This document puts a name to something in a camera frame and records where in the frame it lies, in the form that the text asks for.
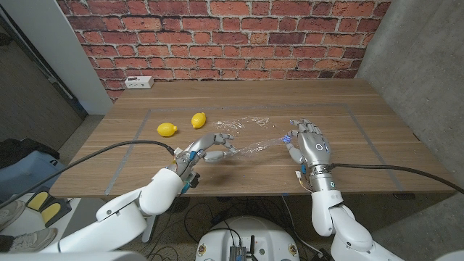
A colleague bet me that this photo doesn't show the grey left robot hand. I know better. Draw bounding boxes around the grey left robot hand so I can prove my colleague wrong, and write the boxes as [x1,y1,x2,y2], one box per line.
[185,132,239,164]

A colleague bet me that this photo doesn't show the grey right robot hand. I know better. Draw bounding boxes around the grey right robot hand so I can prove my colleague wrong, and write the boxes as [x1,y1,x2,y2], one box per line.
[284,118,332,169]

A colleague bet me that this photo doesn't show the clear plastic wrap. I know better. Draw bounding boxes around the clear plastic wrap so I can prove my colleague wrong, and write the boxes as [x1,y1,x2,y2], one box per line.
[211,115,291,157]

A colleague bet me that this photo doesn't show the yellow lemon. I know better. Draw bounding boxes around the yellow lemon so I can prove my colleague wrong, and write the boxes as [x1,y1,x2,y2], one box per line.
[191,112,207,129]
[157,123,178,138]

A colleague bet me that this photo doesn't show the white power strip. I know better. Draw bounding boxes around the white power strip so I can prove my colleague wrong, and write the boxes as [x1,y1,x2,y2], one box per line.
[124,75,155,90]

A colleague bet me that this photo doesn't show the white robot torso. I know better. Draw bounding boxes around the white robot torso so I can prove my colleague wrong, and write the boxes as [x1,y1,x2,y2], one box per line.
[195,216,301,261]

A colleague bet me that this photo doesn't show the red brick print backdrop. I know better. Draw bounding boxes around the red brick print backdrop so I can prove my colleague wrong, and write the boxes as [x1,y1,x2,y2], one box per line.
[56,0,392,102]

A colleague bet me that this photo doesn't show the white table leg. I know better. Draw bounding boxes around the white table leg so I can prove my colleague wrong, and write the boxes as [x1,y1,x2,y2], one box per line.
[142,213,157,244]

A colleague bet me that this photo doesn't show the grey electronics box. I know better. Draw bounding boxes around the grey electronics box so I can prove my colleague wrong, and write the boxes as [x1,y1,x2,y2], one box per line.
[228,245,248,261]

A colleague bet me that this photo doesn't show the yellow black foot pedal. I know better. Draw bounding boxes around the yellow black foot pedal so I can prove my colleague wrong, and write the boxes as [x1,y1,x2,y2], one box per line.
[27,186,73,228]

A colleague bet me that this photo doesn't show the white pillar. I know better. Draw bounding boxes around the white pillar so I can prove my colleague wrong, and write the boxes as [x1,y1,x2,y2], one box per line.
[0,0,114,116]

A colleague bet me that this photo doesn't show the dark door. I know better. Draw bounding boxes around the dark door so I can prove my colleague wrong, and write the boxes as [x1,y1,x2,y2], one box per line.
[0,21,88,152]

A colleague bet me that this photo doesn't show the white sneaker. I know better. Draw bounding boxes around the white sneaker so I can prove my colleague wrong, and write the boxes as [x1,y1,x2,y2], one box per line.
[0,199,26,231]
[0,227,58,254]

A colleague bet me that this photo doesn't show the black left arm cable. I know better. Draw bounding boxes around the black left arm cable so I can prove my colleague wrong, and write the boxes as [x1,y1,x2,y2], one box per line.
[0,139,177,210]

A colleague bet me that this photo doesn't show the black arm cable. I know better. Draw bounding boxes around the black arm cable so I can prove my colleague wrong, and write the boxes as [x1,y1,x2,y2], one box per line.
[326,162,464,195]
[0,139,177,210]

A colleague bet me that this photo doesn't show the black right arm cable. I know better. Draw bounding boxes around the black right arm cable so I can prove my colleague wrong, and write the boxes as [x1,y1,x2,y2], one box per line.
[326,162,464,195]

